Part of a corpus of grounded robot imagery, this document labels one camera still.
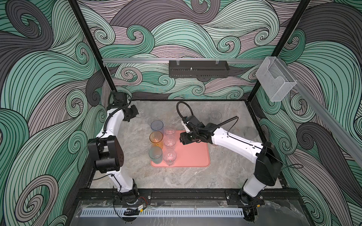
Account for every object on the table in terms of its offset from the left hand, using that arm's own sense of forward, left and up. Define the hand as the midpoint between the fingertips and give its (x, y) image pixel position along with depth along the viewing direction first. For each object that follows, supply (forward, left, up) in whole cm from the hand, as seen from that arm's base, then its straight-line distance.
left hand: (135, 111), depth 89 cm
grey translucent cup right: (-5, -81, -18) cm, 83 cm away
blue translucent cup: (-6, -14, -7) cm, 17 cm away
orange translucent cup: (-15, -14, -8) cm, 22 cm away
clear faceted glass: (-15, -23, -12) cm, 30 cm away
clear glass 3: (+9, -57, -16) cm, 60 cm away
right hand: (-17, -30, -5) cm, 35 cm away
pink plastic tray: (-21, -39, -18) cm, 48 cm away
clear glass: (-5, -22, -15) cm, 27 cm away
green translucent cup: (-22, -14, -15) cm, 30 cm away
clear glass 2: (-23, -23, -17) cm, 37 cm away
